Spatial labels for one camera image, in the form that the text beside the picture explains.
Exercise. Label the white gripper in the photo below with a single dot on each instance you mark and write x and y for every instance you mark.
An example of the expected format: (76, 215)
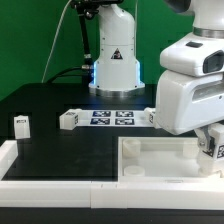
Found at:
(184, 103)

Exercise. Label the white square tabletop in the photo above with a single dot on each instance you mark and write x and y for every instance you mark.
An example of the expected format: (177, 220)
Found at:
(166, 158)

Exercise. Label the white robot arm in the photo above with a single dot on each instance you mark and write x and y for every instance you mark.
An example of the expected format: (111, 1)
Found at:
(200, 53)

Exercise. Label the marker tag sheet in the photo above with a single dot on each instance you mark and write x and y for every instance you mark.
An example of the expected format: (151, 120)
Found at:
(113, 118)

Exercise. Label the white front fence rail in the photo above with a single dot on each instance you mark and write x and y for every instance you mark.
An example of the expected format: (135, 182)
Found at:
(158, 195)

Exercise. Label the white fence rail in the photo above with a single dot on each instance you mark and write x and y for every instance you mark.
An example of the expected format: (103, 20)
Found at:
(158, 195)
(8, 154)

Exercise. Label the white left fence rail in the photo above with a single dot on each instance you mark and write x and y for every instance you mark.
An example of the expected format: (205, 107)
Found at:
(8, 154)

